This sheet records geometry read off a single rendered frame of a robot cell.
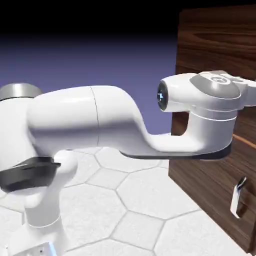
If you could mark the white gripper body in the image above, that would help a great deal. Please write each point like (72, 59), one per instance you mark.
(251, 95)

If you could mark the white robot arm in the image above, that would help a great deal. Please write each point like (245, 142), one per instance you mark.
(112, 116)

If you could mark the dark wood cabinet door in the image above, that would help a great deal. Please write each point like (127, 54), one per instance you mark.
(200, 190)
(212, 44)

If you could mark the dark wood cabinet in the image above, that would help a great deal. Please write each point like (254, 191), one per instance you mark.
(202, 192)

